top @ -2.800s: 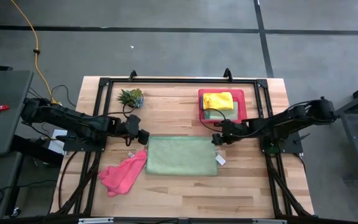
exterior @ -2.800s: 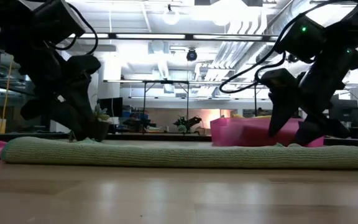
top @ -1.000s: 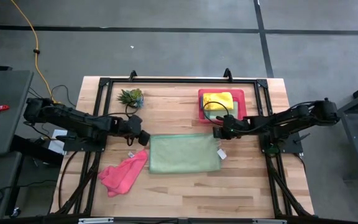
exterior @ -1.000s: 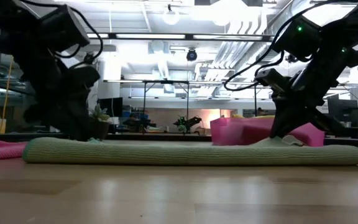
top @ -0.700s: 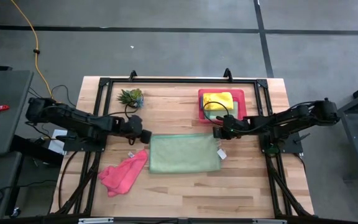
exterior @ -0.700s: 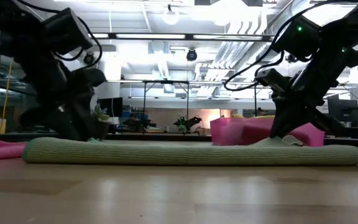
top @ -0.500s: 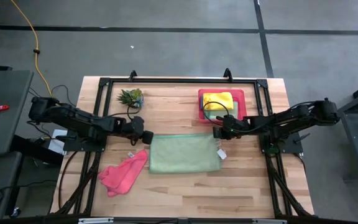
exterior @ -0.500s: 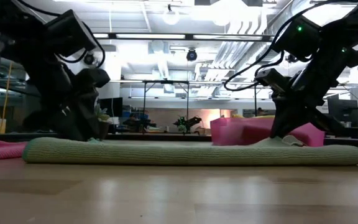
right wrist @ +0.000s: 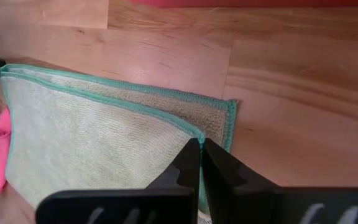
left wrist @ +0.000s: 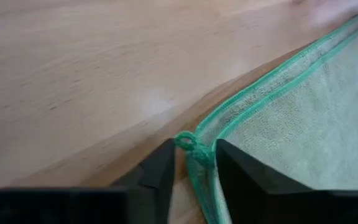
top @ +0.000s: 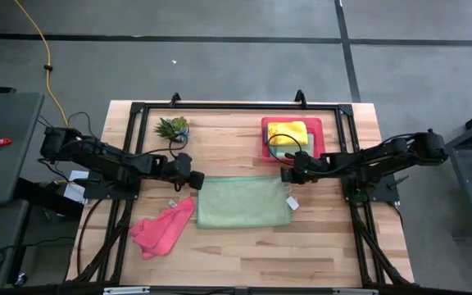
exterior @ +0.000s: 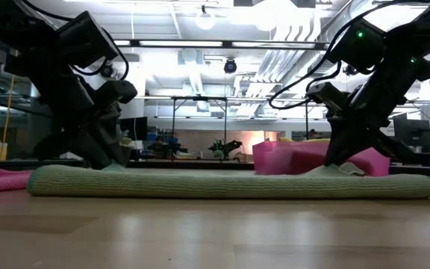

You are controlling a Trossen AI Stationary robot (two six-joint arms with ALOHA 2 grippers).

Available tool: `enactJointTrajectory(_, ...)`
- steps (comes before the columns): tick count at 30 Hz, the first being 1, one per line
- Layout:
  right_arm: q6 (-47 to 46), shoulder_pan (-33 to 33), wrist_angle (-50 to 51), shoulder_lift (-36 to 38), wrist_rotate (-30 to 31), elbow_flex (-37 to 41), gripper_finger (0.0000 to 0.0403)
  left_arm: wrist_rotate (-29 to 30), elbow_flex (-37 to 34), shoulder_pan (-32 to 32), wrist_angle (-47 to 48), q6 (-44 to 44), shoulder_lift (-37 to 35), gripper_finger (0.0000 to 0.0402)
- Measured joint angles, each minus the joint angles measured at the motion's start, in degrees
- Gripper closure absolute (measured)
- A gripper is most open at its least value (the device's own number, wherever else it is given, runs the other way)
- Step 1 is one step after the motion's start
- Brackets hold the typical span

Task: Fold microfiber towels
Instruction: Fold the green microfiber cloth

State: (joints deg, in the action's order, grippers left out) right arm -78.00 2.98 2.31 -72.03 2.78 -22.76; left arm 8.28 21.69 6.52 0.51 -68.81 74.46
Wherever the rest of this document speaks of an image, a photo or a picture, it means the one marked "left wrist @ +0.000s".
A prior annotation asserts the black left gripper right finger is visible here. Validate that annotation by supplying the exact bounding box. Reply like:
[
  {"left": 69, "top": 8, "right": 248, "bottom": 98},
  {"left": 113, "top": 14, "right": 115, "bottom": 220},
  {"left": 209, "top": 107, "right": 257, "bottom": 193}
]
[{"left": 215, "top": 138, "right": 358, "bottom": 224}]

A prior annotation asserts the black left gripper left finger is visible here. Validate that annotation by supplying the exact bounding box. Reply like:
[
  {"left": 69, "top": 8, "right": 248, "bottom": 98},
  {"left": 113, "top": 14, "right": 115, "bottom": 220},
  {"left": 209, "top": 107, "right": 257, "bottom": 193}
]
[{"left": 0, "top": 139, "right": 177, "bottom": 224}]

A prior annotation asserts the green microfiber towel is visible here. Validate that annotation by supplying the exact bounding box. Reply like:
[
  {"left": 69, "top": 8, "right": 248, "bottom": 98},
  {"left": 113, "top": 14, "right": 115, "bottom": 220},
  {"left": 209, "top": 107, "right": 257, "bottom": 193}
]
[{"left": 173, "top": 6, "right": 358, "bottom": 224}]

